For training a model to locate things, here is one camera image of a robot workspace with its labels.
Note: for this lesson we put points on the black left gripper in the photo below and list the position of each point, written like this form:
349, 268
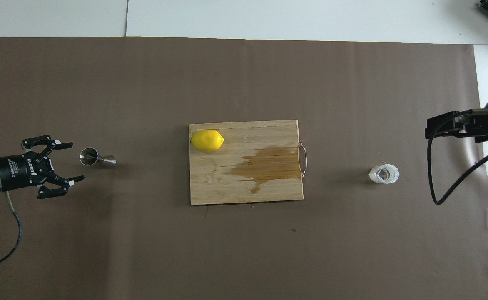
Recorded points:
17, 171

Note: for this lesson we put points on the steel double jigger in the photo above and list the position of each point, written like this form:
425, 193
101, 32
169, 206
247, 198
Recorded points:
96, 158

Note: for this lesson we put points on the clear textured small cup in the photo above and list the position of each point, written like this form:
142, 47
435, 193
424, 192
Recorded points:
383, 174

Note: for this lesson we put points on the brown paper table mat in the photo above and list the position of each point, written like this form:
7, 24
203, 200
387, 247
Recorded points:
144, 241

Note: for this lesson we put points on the yellow lemon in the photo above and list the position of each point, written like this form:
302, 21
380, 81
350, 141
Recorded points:
206, 141

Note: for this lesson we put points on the wooden cutting board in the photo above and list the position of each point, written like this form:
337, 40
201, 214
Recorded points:
210, 183

